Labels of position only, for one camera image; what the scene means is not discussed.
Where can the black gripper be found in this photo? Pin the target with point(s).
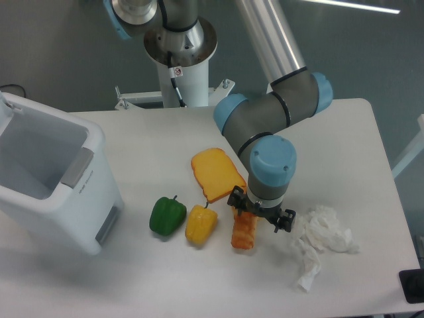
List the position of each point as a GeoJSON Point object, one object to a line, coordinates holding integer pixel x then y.
{"type": "Point", "coordinates": [267, 209]}

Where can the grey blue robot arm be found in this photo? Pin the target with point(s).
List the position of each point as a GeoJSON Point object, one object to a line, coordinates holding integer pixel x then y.
{"type": "Point", "coordinates": [250, 127]}

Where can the square yellow bread slice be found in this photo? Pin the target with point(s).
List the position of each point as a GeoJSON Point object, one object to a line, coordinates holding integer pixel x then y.
{"type": "Point", "coordinates": [216, 174]}

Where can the yellow bell pepper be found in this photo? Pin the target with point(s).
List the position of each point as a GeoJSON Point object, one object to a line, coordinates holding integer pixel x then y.
{"type": "Point", "coordinates": [200, 224]}

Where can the crumpled white tissue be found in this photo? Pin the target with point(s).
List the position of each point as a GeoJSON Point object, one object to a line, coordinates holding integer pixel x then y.
{"type": "Point", "coordinates": [315, 231]}

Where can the green bell pepper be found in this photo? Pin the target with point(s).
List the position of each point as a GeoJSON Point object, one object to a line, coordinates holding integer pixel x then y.
{"type": "Point", "coordinates": [167, 215]}

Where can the black device at edge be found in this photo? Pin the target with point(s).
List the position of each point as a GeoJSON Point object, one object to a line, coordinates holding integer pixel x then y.
{"type": "Point", "coordinates": [412, 285]}

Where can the white plastic bin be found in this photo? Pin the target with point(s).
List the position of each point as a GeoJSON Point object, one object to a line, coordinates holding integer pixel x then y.
{"type": "Point", "coordinates": [55, 177]}

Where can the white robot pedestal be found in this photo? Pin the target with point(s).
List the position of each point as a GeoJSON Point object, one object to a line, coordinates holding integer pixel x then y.
{"type": "Point", "coordinates": [182, 63]}

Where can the white frame at right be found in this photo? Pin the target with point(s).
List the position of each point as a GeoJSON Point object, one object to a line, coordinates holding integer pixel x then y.
{"type": "Point", "coordinates": [410, 152]}

